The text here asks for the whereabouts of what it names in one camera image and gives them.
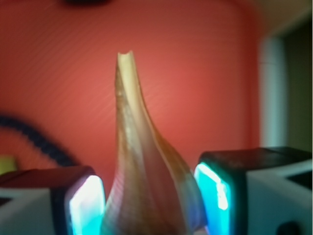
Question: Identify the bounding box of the red plastic tray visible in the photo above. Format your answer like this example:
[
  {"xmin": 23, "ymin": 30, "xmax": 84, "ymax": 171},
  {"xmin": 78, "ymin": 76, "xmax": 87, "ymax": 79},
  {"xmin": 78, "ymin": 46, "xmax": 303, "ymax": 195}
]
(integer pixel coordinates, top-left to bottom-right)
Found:
[{"xmin": 0, "ymin": 0, "xmax": 260, "ymax": 190}]

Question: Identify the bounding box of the yellow sponge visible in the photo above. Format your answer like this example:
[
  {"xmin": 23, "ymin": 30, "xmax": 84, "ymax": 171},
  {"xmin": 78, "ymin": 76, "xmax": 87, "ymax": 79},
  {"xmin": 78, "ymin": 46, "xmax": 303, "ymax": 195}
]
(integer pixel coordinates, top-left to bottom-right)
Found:
[{"xmin": 0, "ymin": 155, "xmax": 17, "ymax": 175}]

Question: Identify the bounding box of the dark blue twisted rope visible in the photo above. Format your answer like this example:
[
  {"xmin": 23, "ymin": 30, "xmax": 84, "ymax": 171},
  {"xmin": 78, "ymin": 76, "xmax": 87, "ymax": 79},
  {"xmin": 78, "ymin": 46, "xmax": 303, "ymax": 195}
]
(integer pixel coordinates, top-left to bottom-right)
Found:
[{"xmin": 0, "ymin": 116, "xmax": 78, "ymax": 167}]

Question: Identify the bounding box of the beige spiral seashell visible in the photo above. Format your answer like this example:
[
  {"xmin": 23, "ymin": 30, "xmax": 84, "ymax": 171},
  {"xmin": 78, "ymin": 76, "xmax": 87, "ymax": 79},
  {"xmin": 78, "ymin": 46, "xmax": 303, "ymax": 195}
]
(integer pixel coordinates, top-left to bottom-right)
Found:
[{"xmin": 100, "ymin": 52, "xmax": 207, "ymax": 235}]

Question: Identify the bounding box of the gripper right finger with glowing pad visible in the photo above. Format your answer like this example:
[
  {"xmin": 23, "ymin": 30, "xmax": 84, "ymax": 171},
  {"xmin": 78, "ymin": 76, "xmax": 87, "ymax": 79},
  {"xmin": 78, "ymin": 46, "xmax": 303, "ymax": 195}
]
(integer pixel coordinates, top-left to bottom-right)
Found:
[{"xmin": 194, "ymin": 147, "xmax": 313, "ymax": 235}]

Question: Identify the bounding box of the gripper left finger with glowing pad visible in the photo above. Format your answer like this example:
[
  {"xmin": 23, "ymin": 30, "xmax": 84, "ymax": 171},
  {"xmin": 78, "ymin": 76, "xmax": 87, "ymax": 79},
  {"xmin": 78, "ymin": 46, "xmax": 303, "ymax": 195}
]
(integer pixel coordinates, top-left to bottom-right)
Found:
[{"xmin": 0, "ymin": 166, "xmax": 106, "ymax": 235}]

